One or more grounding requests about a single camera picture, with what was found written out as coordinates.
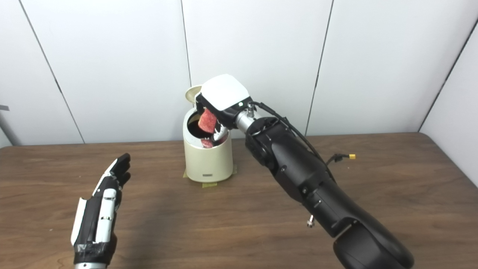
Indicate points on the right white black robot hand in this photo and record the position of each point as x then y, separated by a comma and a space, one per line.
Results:
224, 91

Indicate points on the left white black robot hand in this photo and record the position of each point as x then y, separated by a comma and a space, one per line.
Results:
89, 224

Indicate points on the cream round bin lid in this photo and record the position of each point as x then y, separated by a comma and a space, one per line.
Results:
191, 93

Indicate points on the red apple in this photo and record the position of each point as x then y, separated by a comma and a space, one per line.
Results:
207, 121

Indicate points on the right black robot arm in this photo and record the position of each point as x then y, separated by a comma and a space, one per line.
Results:
298, 168

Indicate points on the cream-colored bin body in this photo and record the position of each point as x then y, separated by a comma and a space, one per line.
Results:
207, 162

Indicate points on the silver round connector plug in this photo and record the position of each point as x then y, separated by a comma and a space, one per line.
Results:
310, 222

